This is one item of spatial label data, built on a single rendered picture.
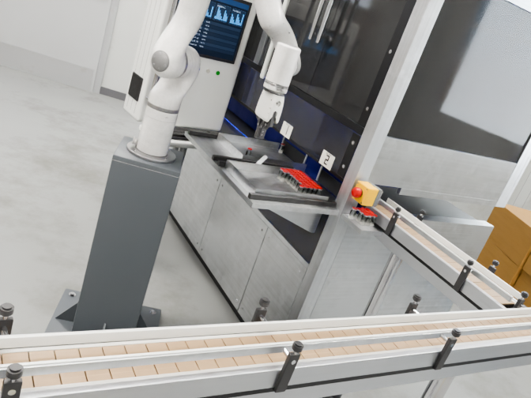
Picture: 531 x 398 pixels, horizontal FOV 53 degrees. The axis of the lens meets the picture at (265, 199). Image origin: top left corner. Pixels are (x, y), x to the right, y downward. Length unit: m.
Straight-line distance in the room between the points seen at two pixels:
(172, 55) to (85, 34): 4.18
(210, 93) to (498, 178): 1.46
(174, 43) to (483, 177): 1.48
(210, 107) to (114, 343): 1.98
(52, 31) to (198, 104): 3.54
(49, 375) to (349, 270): 1.60
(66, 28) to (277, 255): 4.22
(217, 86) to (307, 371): 1.95
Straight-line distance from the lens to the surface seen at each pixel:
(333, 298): 2.35
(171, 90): 2.01
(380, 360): 1.21
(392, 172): 2.16
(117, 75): 6.10
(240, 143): 2.51
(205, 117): 2.82
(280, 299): 2.40
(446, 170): 2.38
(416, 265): 1.96
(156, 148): 2.03
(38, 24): 6.17
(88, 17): 6.03
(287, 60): 1.80
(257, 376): 1.02
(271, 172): 2.23
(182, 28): 1.93
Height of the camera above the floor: 1.55
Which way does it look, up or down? 20 degrees down
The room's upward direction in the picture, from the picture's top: 20 degrees clockwise
